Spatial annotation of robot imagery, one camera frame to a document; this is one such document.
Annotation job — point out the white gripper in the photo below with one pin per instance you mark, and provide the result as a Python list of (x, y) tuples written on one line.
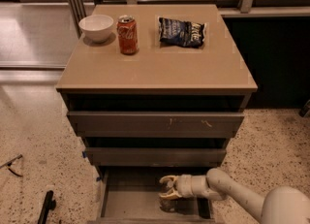
[(184, 185)]

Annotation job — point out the clear plastic water bottle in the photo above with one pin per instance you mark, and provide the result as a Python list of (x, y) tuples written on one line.
[(167, 205)]

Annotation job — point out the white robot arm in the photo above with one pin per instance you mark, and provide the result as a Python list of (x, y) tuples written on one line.
[(281, 205)]

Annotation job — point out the open bottom drawer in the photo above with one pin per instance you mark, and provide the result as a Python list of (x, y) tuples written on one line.
[(130, 195)]

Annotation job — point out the tan drawer cabinet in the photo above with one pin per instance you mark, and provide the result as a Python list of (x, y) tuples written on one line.
[(158, 78)]

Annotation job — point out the black tool on floor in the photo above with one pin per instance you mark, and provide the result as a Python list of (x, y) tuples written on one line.
[(48, 205)]

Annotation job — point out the blue chip bag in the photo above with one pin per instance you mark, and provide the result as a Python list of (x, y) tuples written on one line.
[(185, 34)]

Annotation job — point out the orange soda can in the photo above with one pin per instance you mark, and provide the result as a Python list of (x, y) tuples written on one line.
[(127, 35)]

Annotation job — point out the white ceramic bowl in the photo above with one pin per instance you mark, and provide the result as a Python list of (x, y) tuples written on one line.
[(97, 27)]

